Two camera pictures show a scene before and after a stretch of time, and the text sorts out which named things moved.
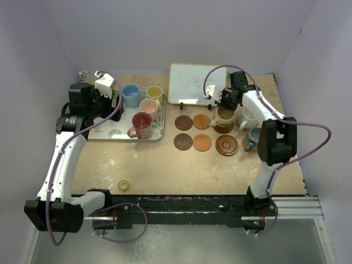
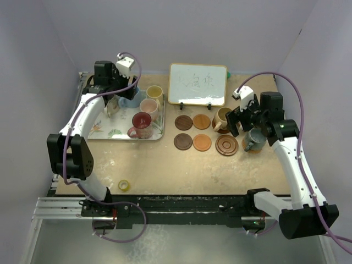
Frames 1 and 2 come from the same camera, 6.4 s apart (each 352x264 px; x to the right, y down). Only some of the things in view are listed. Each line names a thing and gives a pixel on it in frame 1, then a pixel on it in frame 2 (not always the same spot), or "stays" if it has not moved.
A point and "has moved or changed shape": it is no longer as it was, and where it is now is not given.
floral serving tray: [117, 130] stays
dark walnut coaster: [183, 141] stays
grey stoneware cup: [253, 138] stays
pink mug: [149, 105] stays
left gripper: [111, 113] to [128, 93]
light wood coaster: [202, 142] stays
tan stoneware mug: [223, 118] has moved or changed shape
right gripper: [224, 92] to [231, 117]
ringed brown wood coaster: [226, 145] stays
